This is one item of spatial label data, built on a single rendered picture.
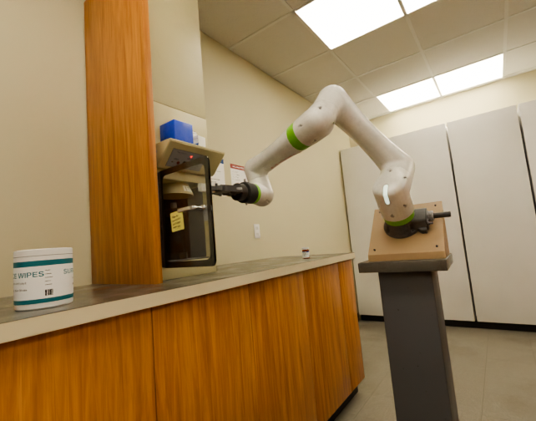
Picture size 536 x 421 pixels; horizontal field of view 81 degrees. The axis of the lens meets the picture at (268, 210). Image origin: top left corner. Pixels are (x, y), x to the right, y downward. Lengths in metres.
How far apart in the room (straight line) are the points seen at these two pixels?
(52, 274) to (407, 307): 1.20
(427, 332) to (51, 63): 1.99
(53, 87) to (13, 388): 1.31
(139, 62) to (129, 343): 1.06
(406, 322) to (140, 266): 1.06
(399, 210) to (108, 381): 1.10
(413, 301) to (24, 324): 1.22
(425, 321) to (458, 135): 2.87
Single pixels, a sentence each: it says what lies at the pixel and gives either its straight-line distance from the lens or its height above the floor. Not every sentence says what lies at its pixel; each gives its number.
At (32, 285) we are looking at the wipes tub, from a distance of 0.99.
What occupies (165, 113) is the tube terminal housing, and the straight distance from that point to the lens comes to 1.55.
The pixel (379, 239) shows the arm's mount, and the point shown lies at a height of 1.03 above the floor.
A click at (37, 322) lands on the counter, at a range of 0.88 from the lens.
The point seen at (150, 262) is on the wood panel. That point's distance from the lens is 1.28.
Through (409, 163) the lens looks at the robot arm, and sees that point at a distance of 1.43.
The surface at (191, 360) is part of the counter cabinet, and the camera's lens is 1.16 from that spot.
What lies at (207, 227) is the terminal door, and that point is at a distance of 1.15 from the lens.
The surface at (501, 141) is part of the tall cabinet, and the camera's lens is 3.98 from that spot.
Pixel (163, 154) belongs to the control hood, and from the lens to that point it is 1.38.
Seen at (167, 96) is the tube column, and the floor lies 1.75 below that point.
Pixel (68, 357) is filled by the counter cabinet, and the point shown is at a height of 0.83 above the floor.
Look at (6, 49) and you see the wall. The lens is 1.85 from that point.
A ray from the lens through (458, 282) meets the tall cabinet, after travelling 3.96.
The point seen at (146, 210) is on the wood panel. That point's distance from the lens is 1.30.
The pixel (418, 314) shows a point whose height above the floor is 0.73.
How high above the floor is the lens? 1.05
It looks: 6 degrees up
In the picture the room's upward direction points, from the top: 5 degrees counter-clockwise
